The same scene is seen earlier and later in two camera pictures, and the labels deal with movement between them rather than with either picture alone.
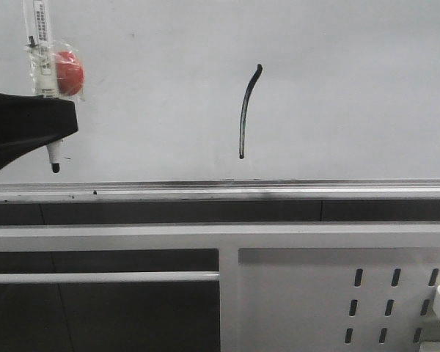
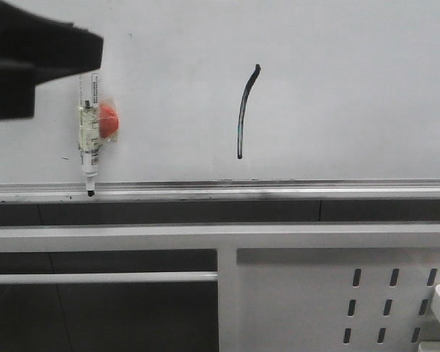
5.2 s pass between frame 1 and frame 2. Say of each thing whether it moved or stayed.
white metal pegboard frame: stayed
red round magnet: moved
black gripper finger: moved
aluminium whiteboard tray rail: stayed
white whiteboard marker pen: moved
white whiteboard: stayed
